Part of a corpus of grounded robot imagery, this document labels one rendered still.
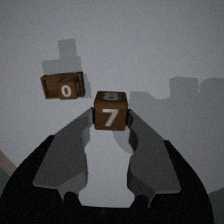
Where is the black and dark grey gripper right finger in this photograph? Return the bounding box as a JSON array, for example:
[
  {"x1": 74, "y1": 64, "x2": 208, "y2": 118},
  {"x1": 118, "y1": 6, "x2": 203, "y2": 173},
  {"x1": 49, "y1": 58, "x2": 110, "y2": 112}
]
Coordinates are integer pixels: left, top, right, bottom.
[{"x1": 126, "y1": 109, "x2": 214, "y2": 224}]

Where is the brown wooden tray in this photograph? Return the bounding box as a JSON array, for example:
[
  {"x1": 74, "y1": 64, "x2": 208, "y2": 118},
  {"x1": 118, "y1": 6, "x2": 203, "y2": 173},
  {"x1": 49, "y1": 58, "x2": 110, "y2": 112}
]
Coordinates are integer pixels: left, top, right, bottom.
[{"x1": 40, "y1": 71, "x2": 86, "y2": 99}]

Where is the brown cube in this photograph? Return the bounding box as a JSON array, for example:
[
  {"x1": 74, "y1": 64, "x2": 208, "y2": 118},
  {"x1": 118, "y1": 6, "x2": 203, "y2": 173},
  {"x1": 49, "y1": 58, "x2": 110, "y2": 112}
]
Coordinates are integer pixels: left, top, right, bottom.
[
  {"x1": 94, "y1": 91, "x2": 128, "y2": 131},
  {"x1": 56, "y1": 76, "x2": 81, "y2": 100}
]

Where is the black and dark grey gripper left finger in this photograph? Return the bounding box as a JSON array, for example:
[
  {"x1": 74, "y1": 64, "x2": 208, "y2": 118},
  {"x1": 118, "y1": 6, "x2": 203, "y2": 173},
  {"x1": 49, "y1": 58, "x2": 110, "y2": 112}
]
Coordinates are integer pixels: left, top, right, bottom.
[{"x1": 0, "y1": 107, "x2": 95, "y2": 224}]

